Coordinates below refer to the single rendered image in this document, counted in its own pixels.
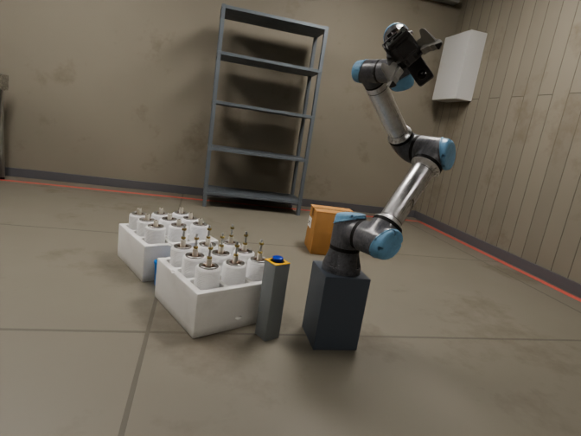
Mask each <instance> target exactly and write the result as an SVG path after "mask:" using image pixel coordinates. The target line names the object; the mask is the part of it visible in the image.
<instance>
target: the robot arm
mask: <svg viewBox="0 0 581 436"><path fill-rule="evenodd" d="M419 33H420V35H421V38H419V39H418V40H417V41H416V40H415V39H414V37H413V35H412V34H413V31H412V30H411V31H409V29H408V28H407V27H406V26H405V25H404V24H403V23H400V22H395V23H393V24H391V25H389V26H388V27H387V28H386V30H385V33H384V37H383V40H384V43H383V44H382V46H383V49H385V51H386V59H376V60H369V59H365V60H361V61H357V62H356V63H355V64H354V65H353V67H352V72H351V74H352V78H353V80H354V81H355V82H358V83H362V84H363V86H364V87H365V88H366V90H367V94H368V96H369V98H370V100H371V101H372V103H373V106H374V108H375V110H376V112H377V113H378V115H379V117H380V120H381V122H382V124H383V126H384V127H385V129H386V132H387V134H388V137H387V139H388V142H389V144H390V145H391V146H392V148H393V149H394V151H395V152H396V153H397V154H398V155H399V156H400V157H401V158H402V159H403V160H405V161H406V162H408V163H410V164H412V167H411V168H410V170H409V171H408V173H407V174H406V176H405V178H404V179H403V181H402V182H401V184H400V185H399V186H398V188H397V189H396V191H395V192H394V194H393V196H392V197H391V199H390V200H389V202H388V203H387V205H386V206H385V207H384V209H383V210H382V212H381V213H380V214H376V215H374V216H373V218H372V220H371V221H367V220H366V219H367V216H366V215H364V214H361V213H353V212H340V213H337V214H336V215H335V220H334V222H333V223H334V226H333V231H332V235H331V241H330V246H329V250H328V252H327V253H326V255H325V257H324V259H323V261H322V269H323V270H325V271H326V272H328V273H332V274H334V275H338V276H343V277H355V276H358V275H360V272H361V263H360V256H359V252H360V251H361V252H363V253H366V254H369V255H371V256H372V257H374V258H378V259H381V260H389V259H391V258H392V257H393V256H394V255H395V254H396V253H397V252H398V251H399V250H400V248H401V243H402V242H403V235H402V227H401V225H402V224H403V222H404V221H405V219H406V217H407V216H408V215H409V213H410V212H411V210H412V208H413V207H414V205H415V204H416V202H417V200H418V199H419V197H420V196H421V195H422V193H423V192H424V190H425V188H426V186H427V185H428V183H429V182H430V180H431V179H432V178H433V177H437V176H439V174H440V173H441V171H442V170H450V169H451V167H452V166H453V164H454V162H455V158H456V146H455V144H454V142H453V141H452V140H451V139H449V138H443V137H441V138H438V137H431V136H424V135H418V134H415V133H414V132H412V129H411V128H410V127H409V126H407V125H406V124H405V121H404V119H403V117H402V115H401V112H400V110H399V108H398V105H397V103H396V101H395V99H394V97H393V94H392V92H391V90H390V88H391V89H392V90H393V91H394V92H400V91H405V90H407V89H409V88H411V87H412V86H413V84H414V80H415V81H416V82H417V84H418V85H419V86H420V87H421V86H423V85H424V84H425V83H426V82H428V81H429V80H431V79H432V78H433V77H434V74H433V73H432V71H431V70H430V69H429V67H428V66H427V64H426V63H425V61H424V60H423V58H422V57H421V55H422V54H424V55H425V54H427V53H429V52H430V51H434V50H436V49H440V48H441V47H442V45H443V42H442V41H441V40H440V39H436V38H435V37H434V36H433V35H432V34H430V33H429V32H428V31H427V30H426V29H420V30H419Z"/></svg>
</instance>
